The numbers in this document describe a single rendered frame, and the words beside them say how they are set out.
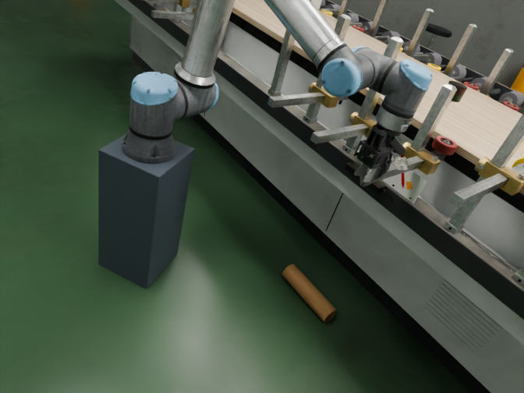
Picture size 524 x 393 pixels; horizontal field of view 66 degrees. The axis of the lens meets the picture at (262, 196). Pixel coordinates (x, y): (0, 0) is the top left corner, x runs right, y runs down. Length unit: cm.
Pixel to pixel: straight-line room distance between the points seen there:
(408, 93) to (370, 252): 108
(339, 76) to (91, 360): 127
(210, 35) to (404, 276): 130
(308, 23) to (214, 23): 44
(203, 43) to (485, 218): 118
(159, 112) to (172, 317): 84
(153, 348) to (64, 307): 39
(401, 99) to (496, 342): 111
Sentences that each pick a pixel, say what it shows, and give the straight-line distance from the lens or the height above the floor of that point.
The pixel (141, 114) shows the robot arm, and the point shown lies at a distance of 143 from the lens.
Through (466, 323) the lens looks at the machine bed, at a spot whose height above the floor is 28.
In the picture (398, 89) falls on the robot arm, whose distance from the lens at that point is 112.
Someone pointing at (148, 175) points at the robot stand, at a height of 59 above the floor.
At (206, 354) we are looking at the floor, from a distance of 170.
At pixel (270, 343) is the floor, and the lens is 179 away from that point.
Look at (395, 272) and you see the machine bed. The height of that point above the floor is 23.
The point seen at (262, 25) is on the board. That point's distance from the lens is 230.
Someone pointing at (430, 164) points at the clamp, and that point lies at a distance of 149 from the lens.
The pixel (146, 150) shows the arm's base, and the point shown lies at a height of 65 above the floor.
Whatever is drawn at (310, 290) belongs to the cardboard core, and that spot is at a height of 8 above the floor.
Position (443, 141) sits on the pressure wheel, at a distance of 160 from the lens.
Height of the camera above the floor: 145
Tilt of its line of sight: 36 degrees down
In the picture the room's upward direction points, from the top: 17 degrees clockwise
